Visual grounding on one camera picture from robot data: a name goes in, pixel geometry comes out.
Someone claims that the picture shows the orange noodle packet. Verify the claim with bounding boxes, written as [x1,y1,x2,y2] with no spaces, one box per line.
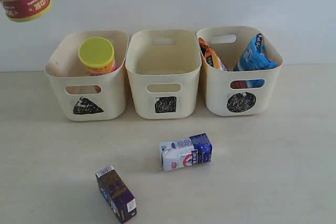
[198,38,228,71]

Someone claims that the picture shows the pink chips can green lid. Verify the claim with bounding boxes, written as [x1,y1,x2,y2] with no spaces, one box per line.
[78,37,118,76]

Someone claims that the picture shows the blue noodle packet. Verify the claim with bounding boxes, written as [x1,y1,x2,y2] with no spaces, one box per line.
[230,33,278,89]

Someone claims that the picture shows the dark purple drink carton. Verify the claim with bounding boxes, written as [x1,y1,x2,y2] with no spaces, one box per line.
[96,165,137,223]

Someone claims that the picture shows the cream bin square mark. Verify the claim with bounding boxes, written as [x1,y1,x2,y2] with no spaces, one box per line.
[125,29,202,120]

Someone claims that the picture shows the white blue milk carton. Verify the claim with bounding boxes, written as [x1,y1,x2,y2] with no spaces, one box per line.
[160,133,213,172]

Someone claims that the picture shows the cream bin circle mark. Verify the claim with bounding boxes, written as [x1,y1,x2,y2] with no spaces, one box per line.
[196,26,283,116]

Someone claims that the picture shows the cream bin triangle mark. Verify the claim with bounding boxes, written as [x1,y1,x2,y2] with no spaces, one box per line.
[45,30,130,121]

